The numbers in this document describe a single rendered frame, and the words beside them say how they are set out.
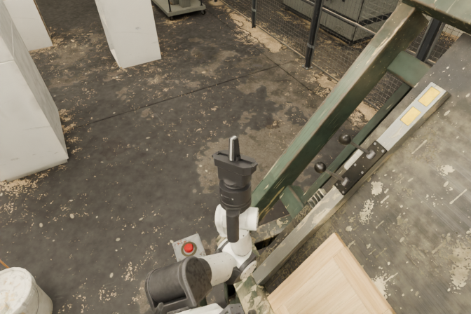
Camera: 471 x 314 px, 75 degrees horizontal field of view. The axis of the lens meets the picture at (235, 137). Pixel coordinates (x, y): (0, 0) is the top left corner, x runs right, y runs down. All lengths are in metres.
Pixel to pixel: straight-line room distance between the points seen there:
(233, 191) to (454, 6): 0.75
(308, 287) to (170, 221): 1.58
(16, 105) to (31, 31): 2.69
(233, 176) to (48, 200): 2.43
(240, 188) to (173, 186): 1.99
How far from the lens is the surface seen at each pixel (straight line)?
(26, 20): 5.42
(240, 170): 0.76
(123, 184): 2.92
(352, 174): 1.05
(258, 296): 1.34
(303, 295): 1.24
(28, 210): 3.10
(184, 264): 0.87
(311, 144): 1.19
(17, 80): 2.78
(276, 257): 1.26
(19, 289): 2.28
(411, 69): 1.15
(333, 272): 1.14
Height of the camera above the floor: 2.17
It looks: 43 degrees down
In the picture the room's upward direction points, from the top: straight up
